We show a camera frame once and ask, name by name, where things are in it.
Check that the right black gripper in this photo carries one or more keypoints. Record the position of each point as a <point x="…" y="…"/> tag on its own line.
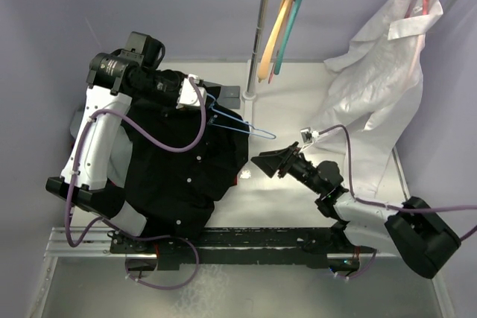
<point x="281" y="160"/>

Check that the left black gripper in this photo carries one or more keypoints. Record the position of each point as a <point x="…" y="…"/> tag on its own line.
<point x="178" y="81"/>

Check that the light blue hanger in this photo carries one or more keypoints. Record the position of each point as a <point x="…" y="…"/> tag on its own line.
<point x="231" y="122"/>

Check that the black button shirt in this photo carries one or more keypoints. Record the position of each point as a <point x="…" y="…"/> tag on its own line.
<point x="177" y="192"/>

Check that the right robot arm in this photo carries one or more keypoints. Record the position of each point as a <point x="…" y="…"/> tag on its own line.
<point x="412" y="231"/>

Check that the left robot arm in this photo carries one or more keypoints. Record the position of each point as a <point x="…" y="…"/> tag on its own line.
<point x="114" y="81"/>

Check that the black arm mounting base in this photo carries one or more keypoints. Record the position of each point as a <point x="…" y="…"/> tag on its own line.
<point x="316" y="248"/>

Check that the orange hanger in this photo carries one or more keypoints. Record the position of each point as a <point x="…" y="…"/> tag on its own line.
<point x="274" y="40"/>

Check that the grey shirt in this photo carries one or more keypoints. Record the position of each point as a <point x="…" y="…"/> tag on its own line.
<point x="120" y="154"/>

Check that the white hanging shirt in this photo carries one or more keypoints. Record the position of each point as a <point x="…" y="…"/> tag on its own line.
<point x="376" y="91"/>

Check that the teal hanger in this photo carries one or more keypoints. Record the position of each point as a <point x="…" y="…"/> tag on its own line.
<point x="290" y="20"/>

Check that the small white paper tag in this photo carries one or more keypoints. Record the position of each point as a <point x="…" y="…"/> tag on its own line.
<point x="245" y="174"/>

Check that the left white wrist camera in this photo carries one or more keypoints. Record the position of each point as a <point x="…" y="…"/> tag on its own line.
<point x="190" y="92"/>

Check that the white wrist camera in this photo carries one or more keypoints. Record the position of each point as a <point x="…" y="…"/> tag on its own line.
<point x="190" y="92"/>
<point x="309" y="137"/>

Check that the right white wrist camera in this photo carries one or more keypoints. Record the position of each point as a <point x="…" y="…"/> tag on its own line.
<point x="309" y="137"/>

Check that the aluminium frame rail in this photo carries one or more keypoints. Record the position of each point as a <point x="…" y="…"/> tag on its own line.
<point x="95" y="242"/>

